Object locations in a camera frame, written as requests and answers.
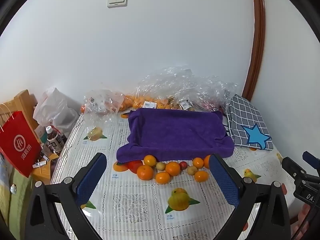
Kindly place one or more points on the white plastic bag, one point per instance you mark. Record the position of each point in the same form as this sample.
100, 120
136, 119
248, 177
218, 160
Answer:
56, 107

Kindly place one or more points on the red paper bag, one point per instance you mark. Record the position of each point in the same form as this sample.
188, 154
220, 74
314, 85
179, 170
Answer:
20, 145

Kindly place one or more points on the brown wooden door frame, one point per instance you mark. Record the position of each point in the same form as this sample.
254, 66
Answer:
258, 30

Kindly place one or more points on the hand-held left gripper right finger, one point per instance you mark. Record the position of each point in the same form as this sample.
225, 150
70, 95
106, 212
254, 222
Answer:
223, 180

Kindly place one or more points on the white light switch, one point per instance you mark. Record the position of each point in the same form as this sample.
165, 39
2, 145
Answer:
117, 0

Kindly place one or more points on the person's right hand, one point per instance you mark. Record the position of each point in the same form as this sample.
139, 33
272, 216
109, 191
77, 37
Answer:
303, 217

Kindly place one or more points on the wooden chair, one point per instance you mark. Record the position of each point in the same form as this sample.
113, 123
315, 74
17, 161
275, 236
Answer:
21, 100

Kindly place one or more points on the fruit print tablecloth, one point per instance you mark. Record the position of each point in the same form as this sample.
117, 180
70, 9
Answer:
140, 205

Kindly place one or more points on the purple towel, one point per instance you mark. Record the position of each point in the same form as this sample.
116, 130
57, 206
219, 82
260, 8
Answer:
175, 130

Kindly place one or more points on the small yellow round fruit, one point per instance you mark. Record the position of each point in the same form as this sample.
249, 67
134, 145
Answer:
192, 170
160, 165

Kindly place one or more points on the grey checked cloth blue star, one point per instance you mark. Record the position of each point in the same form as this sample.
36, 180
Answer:
246, 120

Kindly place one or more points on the small orange mandarin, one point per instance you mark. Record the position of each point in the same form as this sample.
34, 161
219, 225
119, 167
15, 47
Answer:
150, 160

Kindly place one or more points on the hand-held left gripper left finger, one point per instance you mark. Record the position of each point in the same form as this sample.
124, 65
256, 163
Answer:
91, 180

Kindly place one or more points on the clear plastic bag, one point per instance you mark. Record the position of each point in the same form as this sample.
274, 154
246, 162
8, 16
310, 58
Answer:
102, 102
162, 82
212, 92

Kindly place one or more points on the wooden side table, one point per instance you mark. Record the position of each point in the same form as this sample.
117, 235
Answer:
43, 173

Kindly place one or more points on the dark drink bottle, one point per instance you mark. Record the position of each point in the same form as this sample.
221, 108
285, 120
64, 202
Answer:
51, 136
60, 141

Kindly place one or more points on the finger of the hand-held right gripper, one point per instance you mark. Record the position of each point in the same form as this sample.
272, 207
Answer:
293, 167
311, 158

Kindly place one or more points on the pile of bagged oranges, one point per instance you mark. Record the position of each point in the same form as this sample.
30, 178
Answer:
136, 101

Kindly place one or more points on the small red fruit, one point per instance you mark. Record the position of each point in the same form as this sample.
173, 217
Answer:
183, 165

